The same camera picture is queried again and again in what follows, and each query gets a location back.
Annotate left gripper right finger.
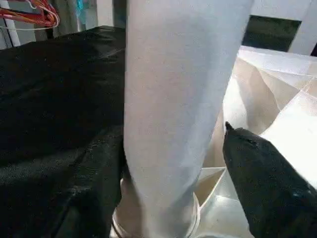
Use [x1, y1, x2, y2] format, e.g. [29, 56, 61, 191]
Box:
[221, 120, 317, 238]

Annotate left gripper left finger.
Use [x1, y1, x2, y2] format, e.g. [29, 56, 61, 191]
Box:
[61, 128, 124, 238]

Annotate white plastic table top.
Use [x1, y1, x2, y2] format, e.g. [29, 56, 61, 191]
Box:
[112, 46, 317, 238]

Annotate white plastic table leg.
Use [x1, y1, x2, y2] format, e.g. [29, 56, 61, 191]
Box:
[122, 0, 256, 238]

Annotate black glossy mat cloth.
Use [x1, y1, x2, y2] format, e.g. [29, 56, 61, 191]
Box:
[0, 24, 127, 238]

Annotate grey curtain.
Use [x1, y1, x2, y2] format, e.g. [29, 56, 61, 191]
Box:
[53, 0, 80, 38]

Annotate blue white patterned panel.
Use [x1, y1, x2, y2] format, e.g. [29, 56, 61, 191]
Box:
[75, 0, 87, 15]

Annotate red wire hangers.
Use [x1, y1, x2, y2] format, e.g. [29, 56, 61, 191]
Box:
[0, 0, 60, 28]

